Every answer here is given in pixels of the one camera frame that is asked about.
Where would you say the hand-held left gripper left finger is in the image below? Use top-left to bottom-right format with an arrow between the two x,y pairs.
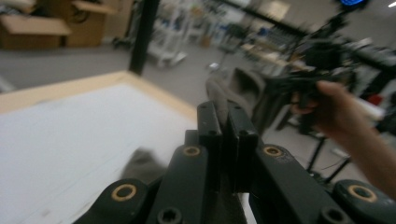
196,101 -> 224,190

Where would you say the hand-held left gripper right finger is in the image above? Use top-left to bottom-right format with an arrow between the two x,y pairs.
224,104 -> 264,193

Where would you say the white foam mat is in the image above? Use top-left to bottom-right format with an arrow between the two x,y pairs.
0,83 -> 200,224

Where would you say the open cardboard box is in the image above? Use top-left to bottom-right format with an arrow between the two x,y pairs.
0,13 -> 73,50

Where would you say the dark olive printed t-shirt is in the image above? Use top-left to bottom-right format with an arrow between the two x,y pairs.
120,66 -> 295,224

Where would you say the black tripod stand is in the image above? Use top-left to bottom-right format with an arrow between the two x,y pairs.
305,135 -> 353,185

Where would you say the tall printed cardboard box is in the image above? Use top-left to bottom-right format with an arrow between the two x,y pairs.
65,0 -> 119,49

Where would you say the black metal post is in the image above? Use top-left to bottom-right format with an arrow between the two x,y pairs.
128,0 -> 162,76

